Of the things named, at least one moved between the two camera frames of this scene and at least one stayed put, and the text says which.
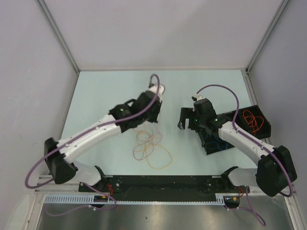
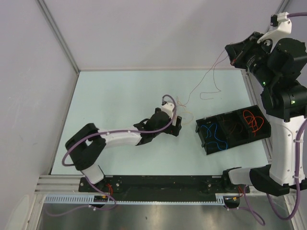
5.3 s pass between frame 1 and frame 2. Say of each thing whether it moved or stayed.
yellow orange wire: moved
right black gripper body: moved
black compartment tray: stayed
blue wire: stayed
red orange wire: stayed
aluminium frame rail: stayed
